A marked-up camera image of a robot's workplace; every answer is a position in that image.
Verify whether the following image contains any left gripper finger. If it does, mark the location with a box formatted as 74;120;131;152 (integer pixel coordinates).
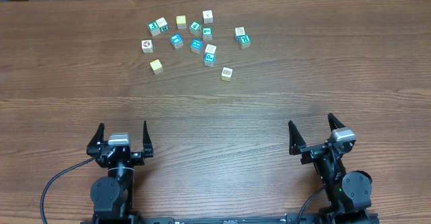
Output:
88;123;104;147
142;122;153;153

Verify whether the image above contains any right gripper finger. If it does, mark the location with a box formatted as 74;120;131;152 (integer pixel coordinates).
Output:
288;120;306;155
327;113;345;131

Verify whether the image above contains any white block yellow side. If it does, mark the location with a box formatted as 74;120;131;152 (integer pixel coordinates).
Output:
221;67;233;81

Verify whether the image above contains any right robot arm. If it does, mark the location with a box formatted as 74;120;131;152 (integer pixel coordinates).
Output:
287;113;380;224

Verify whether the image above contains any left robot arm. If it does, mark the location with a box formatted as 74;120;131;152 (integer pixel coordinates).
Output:
86;123;154;223

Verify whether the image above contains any white block red symbol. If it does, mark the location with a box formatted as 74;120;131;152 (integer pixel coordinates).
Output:
141;40;154;53

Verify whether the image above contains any blue letter P block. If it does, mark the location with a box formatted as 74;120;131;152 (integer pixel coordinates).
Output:
204;53;216;67

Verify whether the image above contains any blue block left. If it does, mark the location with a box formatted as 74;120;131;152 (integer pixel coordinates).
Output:
170;34;183;49

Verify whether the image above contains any blue block middle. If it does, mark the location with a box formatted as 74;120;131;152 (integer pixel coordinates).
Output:
191;38;203;54

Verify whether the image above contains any white patterned block middle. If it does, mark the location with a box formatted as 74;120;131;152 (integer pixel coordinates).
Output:
205;44;217;54

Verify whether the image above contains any white patterned block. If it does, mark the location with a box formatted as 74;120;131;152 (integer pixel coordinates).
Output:
205;44;217;54
234;27;246;41

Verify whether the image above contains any green wheelchair symbol block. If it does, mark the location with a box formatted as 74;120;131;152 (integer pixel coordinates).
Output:
147;21;161;36

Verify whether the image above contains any white patterned block right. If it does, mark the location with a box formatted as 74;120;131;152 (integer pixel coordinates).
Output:
234;27;246;41

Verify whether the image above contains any white block green side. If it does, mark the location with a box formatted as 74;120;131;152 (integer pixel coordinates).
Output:
156;17;169;32

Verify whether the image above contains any yellow top block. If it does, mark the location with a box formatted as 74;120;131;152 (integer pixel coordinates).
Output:
176;15;187;30

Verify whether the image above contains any green number four block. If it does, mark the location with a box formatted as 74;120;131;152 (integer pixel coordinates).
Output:
189;21;202;36

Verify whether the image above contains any green number seven block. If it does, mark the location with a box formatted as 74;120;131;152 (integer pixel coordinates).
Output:
202;27;213;41

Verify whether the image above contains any white block upper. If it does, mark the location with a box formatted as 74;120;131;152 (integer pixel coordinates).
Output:
203;10;213;24

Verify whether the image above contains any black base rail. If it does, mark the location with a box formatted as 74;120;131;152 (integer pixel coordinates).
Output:
81;214;380;224

